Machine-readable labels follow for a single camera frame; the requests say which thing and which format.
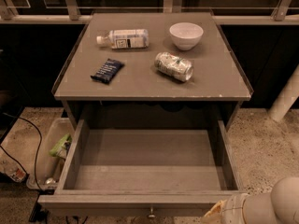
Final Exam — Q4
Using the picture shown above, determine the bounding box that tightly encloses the grey top drawer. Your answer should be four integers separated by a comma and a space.
38, 120, 244, 217

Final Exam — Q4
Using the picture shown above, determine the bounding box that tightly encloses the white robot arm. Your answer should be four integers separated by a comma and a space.
201, 66, 299, 224

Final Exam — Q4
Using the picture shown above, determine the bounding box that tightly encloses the grey wooden drawer cabinet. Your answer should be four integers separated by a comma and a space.
52, 12, 252, 123

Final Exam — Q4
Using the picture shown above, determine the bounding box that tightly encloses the crushed silver soda can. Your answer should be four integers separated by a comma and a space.
154, 52, 193, 82

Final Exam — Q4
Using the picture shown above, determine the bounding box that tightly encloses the green snack bag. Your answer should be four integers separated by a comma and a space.
50, 133, 72, 159

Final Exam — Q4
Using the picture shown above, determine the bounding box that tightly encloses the clear plastic storage bin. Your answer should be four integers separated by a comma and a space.
26, 118, 75, 190

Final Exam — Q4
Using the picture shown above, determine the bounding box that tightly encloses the dark blue snack packet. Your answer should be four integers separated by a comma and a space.
91, 59, 125, 84

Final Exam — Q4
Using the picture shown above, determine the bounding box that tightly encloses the white ceramic bowl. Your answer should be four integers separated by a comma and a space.
169, 22, 204, 50

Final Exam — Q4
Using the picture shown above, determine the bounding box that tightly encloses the clear plastic water bottle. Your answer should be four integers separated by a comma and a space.
96, 29, 150, 49

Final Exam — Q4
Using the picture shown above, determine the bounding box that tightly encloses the small red white packet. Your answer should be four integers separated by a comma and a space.
0, 160, 27, 183

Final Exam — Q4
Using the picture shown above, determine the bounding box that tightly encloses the black cable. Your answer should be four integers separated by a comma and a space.
0, 111, 48, 192

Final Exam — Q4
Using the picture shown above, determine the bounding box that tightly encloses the metal railing frame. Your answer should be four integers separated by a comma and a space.
0, 0, 299, 25

